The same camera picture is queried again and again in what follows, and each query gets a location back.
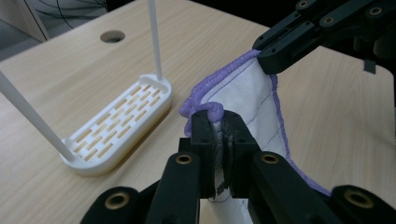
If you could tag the grey tape patch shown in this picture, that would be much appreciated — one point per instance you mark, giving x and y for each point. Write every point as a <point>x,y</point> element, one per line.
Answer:
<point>369,66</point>

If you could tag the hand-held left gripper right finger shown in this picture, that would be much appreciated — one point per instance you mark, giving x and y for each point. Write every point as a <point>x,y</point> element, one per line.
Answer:
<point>239,146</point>

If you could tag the white slotted rack with bar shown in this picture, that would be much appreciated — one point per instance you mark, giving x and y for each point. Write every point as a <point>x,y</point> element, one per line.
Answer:
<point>87,169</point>

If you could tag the beige wooden desk frame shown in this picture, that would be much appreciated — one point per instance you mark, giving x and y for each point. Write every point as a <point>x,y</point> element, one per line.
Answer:
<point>18,15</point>

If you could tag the white cloth with purple edge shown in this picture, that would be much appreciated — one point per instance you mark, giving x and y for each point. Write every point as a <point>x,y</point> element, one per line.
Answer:
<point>249,93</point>

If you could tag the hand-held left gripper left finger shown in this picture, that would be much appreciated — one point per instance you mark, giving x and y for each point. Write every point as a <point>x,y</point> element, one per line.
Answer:
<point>202,149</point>

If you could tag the black curtain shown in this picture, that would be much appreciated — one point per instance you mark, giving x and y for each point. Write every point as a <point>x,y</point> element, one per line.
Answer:
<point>236,6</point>

